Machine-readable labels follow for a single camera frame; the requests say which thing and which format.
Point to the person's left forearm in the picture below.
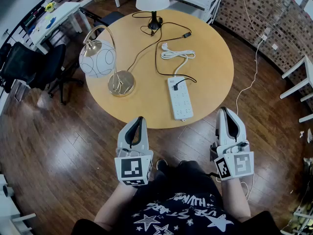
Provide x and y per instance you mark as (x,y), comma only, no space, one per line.
(115,204)

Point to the gold arc globe lamp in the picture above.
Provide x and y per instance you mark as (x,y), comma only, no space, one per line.
(97,60)

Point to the blue paper item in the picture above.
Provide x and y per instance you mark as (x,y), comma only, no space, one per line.
(51,23)

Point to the person's black shoe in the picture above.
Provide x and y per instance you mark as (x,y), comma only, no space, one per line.
(162,165)

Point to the black office chair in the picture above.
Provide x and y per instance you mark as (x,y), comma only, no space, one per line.
(51,67)
(17,65)

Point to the person's right forearm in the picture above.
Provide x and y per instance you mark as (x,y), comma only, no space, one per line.
(236,197)

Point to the white side table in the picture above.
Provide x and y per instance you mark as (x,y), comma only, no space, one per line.
(308,67)

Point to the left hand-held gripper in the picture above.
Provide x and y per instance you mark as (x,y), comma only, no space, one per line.
(129,168)

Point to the small white plastic piece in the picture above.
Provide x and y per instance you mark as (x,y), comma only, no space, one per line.
(301,134)

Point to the white table with colourful top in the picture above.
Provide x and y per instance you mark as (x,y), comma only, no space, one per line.
(62,15)

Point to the white power strip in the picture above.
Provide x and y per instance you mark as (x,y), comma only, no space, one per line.
(181,99)

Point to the black metal railing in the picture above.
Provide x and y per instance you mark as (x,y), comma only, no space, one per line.
(29,18)

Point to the black chair with armrests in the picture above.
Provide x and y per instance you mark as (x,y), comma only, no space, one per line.
(110,17)

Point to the person's black printed shirt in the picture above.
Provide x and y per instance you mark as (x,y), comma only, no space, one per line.
(185,204)

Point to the white wall plate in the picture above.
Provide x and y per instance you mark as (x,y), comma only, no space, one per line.
(275,47)

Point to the white wall charger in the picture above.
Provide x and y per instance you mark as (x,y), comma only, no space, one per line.
(264,37)

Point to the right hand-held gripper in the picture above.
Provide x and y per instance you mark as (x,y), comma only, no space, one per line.
(240,164)

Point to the yellow flowers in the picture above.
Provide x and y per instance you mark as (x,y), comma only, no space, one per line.
(50,7)

